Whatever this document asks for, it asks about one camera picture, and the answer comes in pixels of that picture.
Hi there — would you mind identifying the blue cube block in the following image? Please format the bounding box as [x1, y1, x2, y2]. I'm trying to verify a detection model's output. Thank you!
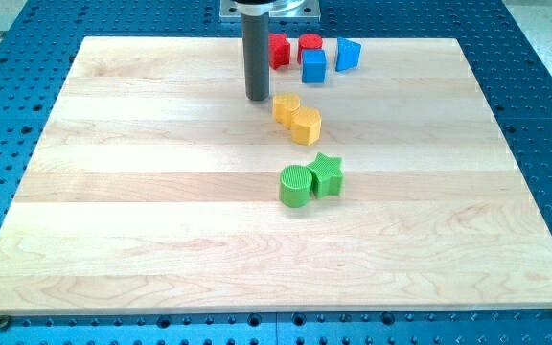
[301, 49, 327, 83]

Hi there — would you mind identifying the blue triangle block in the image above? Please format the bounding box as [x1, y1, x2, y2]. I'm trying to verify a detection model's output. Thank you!
[335, 37, 362, 72]

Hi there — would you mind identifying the green cylinder block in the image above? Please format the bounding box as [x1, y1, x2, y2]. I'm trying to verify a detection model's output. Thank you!
[280, 165, 312, 208]

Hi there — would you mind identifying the green star block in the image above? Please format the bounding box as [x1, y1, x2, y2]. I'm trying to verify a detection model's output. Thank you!
[307, 152, 344, 199]

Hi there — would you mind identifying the yellow hexagon block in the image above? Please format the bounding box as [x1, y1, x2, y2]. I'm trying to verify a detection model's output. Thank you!
[290, 106, 322, 146]

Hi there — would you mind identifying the yellow cylinder block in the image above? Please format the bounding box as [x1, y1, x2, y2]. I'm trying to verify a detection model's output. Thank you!
[272, 93, 301, 129]

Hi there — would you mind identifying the light wooden board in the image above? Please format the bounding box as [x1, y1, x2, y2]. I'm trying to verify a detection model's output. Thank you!
[0, 37, 552, 315]

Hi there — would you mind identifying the red star block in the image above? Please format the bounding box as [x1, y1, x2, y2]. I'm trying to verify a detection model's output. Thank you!
[268, 34, 290, 70]

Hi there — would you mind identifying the red cylinder block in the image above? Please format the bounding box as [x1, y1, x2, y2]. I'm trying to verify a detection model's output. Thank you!
[297, 34, 323, 64]

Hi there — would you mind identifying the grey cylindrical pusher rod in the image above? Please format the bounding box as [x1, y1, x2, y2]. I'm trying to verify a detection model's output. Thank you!
[237, 1, 271, 101]

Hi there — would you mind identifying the silver robot mounting plate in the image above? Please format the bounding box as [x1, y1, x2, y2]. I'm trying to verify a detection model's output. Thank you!
[217, 0, 321, 23]

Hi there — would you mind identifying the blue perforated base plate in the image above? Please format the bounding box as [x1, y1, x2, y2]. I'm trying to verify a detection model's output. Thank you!
[0, 1, 552, 344]

